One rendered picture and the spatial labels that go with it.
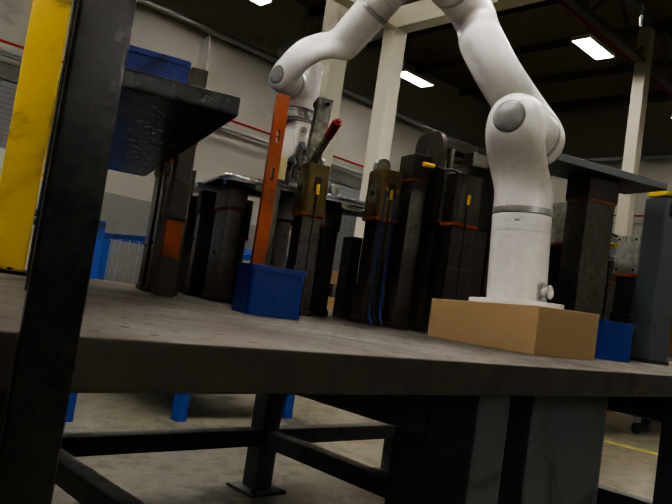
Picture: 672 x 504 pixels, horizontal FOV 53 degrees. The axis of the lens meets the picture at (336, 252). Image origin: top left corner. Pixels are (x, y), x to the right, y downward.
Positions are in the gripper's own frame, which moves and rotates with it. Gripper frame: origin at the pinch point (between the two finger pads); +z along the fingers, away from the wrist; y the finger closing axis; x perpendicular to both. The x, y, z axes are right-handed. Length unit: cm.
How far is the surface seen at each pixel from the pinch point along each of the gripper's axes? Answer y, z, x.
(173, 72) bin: -34, -10, 38
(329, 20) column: 705, -354, -269
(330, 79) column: 692, -268, -279
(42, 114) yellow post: 43, -11, 60
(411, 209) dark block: -24.6, 4.5, -22.8
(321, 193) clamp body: -20.0, 4.6, -1.2
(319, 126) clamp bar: -16.4, -11.6, 0.4
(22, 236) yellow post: 43, 24, 60
